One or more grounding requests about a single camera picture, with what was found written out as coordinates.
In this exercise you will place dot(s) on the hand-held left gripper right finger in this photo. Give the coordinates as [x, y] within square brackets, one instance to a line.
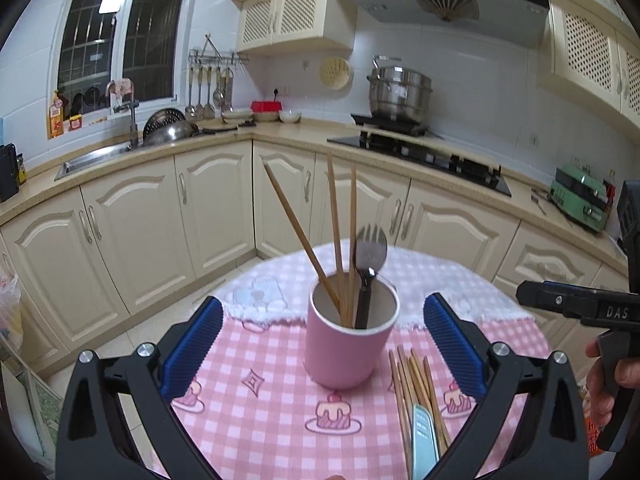
[455, 352]

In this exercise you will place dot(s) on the metal colander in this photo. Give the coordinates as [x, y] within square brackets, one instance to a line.
[162, 120]

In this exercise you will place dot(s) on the pink cloth on faucet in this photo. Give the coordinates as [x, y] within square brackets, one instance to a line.
[120, 90]

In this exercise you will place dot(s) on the bundle of wooden chopsticks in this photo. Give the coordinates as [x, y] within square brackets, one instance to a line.
[402, 385]

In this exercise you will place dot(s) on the black countertop box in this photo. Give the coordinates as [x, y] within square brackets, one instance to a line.
[7, 172]

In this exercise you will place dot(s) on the metal tongs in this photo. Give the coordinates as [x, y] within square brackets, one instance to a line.
[539, 202]

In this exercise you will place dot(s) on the orange packet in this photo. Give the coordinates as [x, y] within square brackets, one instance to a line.
[592, 430]

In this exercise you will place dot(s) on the stainless steel sink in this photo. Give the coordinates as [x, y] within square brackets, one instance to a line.
[95, 159]

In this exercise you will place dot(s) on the small red yellow box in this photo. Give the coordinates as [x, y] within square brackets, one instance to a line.
[75, 122]

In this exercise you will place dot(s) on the light blue sheathed knife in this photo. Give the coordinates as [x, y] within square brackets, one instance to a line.
[424, 440]

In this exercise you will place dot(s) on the green countertop appliance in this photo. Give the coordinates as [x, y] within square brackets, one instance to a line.
[580, 195]

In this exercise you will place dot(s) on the cream upper cabinet lattice doors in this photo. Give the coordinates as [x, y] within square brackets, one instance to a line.
[285, 15]
[590, 55]

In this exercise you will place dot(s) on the yellow red bottle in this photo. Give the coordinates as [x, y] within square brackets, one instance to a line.
[56, 117]

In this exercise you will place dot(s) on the green patterned framed panel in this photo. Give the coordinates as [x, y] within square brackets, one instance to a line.
[42, 405]

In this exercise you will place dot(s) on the metal spork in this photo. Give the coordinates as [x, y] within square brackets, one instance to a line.
[376, 247]

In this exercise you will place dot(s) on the white bowl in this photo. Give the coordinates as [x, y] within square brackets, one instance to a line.
[266, 116]
[237, 116]
[290, 116]

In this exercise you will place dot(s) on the red container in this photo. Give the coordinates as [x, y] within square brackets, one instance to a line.
[265, 106]

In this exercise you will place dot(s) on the wall utensil rack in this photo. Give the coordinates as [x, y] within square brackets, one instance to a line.
[217, 57]

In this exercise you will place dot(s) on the black gas stove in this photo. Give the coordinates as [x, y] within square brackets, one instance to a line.
[400, 149]

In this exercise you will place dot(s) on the metal faucet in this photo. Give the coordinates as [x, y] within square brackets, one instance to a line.
[132, 125]

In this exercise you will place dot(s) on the grey range hood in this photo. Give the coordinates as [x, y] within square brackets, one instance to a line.
[390, 7]

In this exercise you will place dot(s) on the black induction cooker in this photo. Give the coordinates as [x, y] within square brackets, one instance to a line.
[385, 122]

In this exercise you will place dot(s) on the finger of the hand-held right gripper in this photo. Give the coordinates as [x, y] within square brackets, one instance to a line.
[550, 297]

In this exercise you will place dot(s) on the round yellow wall strainer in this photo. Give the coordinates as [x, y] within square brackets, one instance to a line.
[335, 72]

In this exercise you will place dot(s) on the stainless steel stock pot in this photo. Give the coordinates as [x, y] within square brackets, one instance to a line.
[400, 95]

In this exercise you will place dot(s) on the person's right hand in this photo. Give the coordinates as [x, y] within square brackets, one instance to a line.
[597, 390]

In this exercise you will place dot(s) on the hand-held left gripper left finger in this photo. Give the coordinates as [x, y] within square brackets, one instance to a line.
[192, 352]

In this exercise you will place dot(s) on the white fringed towel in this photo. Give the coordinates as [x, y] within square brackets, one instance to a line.
[280, 285]

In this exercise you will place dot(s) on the kitchen window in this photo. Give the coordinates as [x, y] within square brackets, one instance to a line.
[150, 35]

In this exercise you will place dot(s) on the stainless steel bowl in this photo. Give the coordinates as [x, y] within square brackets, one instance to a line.
[177, 132]

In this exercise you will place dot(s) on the pink cup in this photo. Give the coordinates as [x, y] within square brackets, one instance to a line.
[345, 355]

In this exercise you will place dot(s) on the pink checkered cake tablecloth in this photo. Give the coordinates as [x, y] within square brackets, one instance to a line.
[270, 425]

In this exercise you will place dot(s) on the hanging metal kitchen utensil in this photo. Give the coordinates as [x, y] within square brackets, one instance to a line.
[208, 102]
[218, 92]
[200, 95]
[227, 95]
[190, 95]

